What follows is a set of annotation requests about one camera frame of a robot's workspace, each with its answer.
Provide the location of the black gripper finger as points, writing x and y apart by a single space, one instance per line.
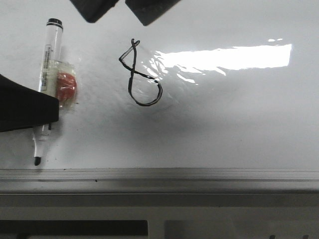
22 107
147 11

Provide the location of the silver aluminium whiteboard frame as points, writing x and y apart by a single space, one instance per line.
157 181

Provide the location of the red magnet under clear tape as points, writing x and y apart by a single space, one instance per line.
66 84

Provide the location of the white whiteboard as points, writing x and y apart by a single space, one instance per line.
240 83

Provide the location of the black drawn number eight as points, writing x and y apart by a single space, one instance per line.
133 72

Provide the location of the white black whiteboard marker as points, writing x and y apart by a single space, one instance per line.
52 51

